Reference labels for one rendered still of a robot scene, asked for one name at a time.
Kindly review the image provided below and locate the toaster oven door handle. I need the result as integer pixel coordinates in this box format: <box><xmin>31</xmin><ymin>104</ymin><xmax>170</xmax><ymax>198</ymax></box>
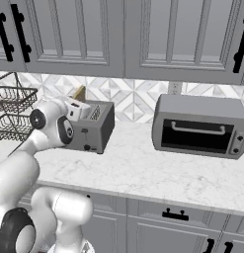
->
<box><xmin>170</xmin><ymin>121</ymin><xmax>226</xmax><ymax>136</ymax></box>

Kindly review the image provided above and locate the dark wire basket stand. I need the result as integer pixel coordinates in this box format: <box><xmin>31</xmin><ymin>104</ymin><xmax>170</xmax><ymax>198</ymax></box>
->
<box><xmin>0</xmin><ymin>71</ymin><xmax>40</xmax><ymax>158</ymax></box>

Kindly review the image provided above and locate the grey two-slot toaster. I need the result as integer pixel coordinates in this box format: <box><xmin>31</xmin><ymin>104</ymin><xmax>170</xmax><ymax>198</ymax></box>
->
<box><xmin>64</xmin><ymin>100</ymin><xmax>116</xmax><ymax>155</ymax></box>

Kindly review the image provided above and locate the white wall socket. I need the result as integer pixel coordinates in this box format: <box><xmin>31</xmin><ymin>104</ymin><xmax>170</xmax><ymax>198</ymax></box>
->
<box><xmin>168</xmin><ymin>81</ymin><xmax>184</xmax><ymax>96</ymax></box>

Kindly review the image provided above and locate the grey toaster oven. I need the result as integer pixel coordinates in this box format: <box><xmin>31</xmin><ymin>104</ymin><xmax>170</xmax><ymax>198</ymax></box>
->
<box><xmin>151</xmin><ymin>93</ymin><xmax>244</xmax><ymax>161</ymax></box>

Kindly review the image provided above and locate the black drawer handle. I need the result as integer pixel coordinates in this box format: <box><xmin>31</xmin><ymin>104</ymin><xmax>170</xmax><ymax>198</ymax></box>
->
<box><xmin>161</xmin><ymin>208</ymin><xmax>190</xmax><ymax>222</ymax></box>

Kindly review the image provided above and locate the black cupboard handle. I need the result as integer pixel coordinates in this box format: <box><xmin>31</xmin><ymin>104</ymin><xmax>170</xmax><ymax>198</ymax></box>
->
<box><xmin>10</xmin><ymin>3</ymin><xmax>33</xmax><ymax>64</ymax></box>
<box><xmin>0</xmin><ymin>3</ymin><xmax>15</xmax><ymax>63</ymax></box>
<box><xmin>223</xmin><ymin>241</ymin><xmax>234</xmax><ymax>253</ymax></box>
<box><xmin>203</xmin><ymin>238</ymin><xmax>215</xmax><ymax>253</ymax></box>
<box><xmin>232</xmin><ymin>14</ymin><xmax>244</xmax><ymax>74</ymax></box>

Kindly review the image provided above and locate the grey drawer front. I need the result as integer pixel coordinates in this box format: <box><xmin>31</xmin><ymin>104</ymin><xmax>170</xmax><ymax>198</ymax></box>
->
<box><xmin>126</xmin><ymin>197</ymin><xmax>244</xmax><ymax>235</ymax></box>
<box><xmin>83</xmin><ymin>192</ymin><xmax>128</xmax><ymax>215</ymax></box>

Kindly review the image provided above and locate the tan bread slice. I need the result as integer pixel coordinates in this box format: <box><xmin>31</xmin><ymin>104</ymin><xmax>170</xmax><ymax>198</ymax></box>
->
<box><xmin>72</xmin><ymin>84</ymin><xmax>87</xmax><ymax>103</ymax></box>

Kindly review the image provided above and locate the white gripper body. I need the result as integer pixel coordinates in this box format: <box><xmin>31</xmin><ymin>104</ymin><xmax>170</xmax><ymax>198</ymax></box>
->
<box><xmin>66</xmin><ymin>100</ymin><xmax>93</xmax><ymax>123</ymax></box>

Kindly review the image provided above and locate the grey base cupboard door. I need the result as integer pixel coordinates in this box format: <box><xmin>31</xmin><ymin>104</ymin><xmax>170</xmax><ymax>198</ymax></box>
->
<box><xmin>218</xmin><ymin>230</ymin><xmax>244</xmax><ymax>253</ymax></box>
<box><xmin>81</xmin><ymin>211</ymin><xmax>128</xmax><ymax>253</ymax></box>
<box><xmin>126</xmin><ymin>215</ymin><xmax>224</xmax><ymax>253</ymax></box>

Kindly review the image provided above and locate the grey wall cupboard door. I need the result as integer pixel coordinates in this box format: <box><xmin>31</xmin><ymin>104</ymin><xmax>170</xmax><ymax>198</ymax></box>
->
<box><xmin>0</xmin><ymin>0</ymin><xmax>28</xmax><ymax>73</ymax></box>
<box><xmin>124</xmin><ymin>0</ymin><xmax>244</xmax><ymax>86</ymax></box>
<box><xmin>8</xmin><ymin>0</ymin><xmax>126</xmax><ymax>79</ymax></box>

